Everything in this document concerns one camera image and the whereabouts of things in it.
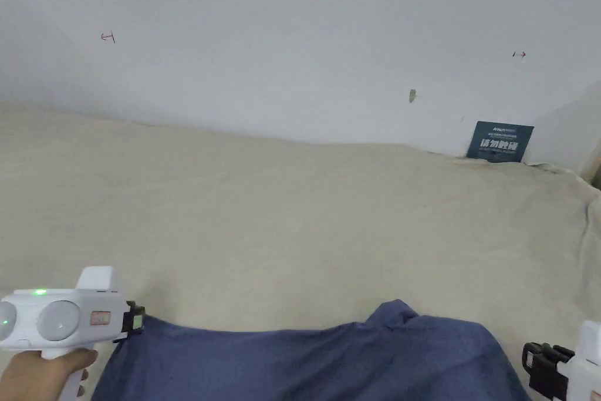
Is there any bed with beige sheet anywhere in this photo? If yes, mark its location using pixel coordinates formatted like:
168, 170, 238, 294
0, 100, 601, 401

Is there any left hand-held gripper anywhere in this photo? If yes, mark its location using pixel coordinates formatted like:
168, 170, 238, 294
0, 265, 147, 401

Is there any dark blue shirt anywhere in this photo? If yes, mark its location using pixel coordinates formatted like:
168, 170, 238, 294
90, 298, 535, 401

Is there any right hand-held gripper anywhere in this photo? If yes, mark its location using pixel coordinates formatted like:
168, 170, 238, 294
522, 320, 601, 401

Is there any person's left hand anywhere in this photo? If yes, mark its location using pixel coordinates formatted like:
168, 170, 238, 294
0, 348, 100, 401

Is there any dark printed card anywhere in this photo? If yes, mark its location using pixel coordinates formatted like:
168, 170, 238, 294
465, 120, 536, 164

